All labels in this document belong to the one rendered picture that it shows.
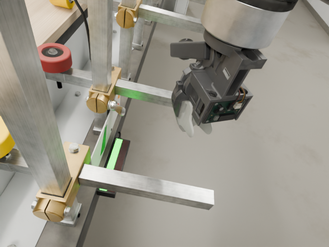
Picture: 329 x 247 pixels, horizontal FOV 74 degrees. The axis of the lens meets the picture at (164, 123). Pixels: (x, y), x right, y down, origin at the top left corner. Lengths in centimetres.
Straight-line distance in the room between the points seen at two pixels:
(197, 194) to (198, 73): 24
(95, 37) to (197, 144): 128
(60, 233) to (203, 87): 42
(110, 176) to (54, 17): 51
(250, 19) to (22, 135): 27
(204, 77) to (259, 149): 156
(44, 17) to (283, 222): 157
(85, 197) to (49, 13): 53
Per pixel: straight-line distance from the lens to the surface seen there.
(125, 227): 128
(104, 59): 48
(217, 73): 31
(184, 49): 36
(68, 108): 86
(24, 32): 22
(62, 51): 61
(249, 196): 158
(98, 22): 45
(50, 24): 73
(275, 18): 26
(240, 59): 26
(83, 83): 61
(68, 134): 78
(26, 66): 22
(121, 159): 62
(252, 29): 26
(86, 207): 57
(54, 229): 56
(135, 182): 43
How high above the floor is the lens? 123
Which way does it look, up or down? 48 degrees down
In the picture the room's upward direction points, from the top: 17 degrees clockwise
